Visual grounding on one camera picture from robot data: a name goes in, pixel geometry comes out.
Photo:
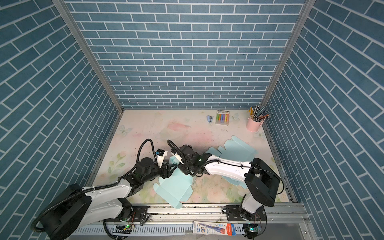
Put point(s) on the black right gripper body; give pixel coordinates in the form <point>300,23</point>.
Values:
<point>186,167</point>

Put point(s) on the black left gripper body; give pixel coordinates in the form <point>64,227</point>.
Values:
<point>155,172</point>

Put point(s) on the light blue paper box sheet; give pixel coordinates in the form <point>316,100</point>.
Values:
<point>176,189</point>

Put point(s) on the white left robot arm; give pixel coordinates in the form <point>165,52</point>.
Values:
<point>76,207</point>

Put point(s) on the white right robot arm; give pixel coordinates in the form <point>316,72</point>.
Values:
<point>262,182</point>

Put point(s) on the light blue flat box stack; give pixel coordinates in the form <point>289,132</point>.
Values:
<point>236,150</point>

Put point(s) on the pack of coloured highlighters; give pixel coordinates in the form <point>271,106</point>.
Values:
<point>223,117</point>

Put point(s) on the white red blue package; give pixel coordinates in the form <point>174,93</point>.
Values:
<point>222,229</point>

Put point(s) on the pink metal pencil bucket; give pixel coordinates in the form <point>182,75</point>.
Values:
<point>253,126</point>

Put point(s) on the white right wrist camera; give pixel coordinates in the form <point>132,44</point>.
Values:
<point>177,157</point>

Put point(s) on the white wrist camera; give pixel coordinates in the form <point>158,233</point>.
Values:
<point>160,156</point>
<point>177,157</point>

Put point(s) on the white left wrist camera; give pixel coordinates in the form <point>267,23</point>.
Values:
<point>160,156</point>

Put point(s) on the metal base rail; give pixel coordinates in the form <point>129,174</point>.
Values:
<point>166,214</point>

